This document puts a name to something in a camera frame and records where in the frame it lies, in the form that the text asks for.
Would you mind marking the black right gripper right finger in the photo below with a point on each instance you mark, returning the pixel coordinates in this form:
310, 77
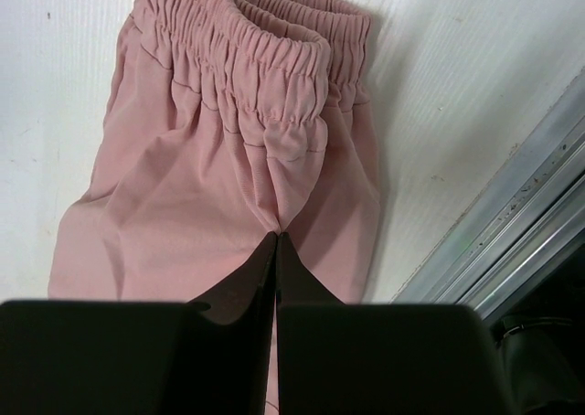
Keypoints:
337, 358

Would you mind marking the pink trousers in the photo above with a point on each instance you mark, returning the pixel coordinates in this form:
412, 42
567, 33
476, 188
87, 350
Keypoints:
227, 120

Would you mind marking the aluminium table edge rail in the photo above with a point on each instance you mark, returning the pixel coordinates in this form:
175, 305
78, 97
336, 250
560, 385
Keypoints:
527, 216

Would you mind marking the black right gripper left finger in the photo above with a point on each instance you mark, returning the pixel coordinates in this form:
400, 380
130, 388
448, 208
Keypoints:
206, 356

